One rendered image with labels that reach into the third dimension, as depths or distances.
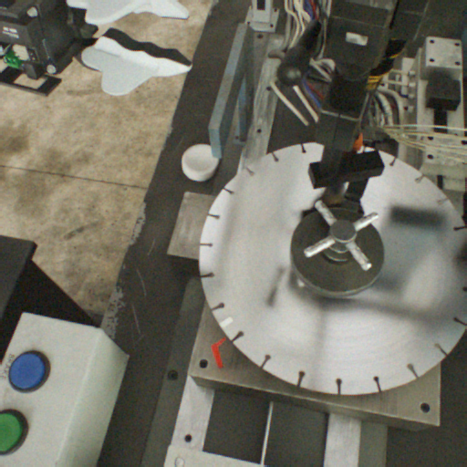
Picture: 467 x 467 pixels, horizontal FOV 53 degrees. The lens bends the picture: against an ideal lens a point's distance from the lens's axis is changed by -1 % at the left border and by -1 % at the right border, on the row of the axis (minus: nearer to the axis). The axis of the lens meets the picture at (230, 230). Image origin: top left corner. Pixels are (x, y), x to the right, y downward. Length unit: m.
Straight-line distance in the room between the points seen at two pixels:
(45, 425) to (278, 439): 0.31
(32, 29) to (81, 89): 1.80
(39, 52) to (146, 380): 0.50
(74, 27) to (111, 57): 0.04
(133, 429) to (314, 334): 0.32
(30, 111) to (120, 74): 1.78
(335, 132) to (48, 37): 0.27
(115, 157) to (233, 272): 1.39
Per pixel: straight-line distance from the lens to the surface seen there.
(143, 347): 0.76
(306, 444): 0.72
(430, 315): 0.58
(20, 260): 0.88
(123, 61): 0.43
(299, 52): 0.37
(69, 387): 0.62
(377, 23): 0.38
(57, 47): 0.43
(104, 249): 1.70
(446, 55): 0.92
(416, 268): 0.59
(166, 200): 0.86
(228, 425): 0.72
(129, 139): 1.94
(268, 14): 1.12
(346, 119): 0.46
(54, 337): 0.64
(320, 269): 0.55
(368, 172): 0.57
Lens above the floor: 1.47
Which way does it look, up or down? 62 degrees down
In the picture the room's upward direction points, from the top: 5 degrees counter-clockwise
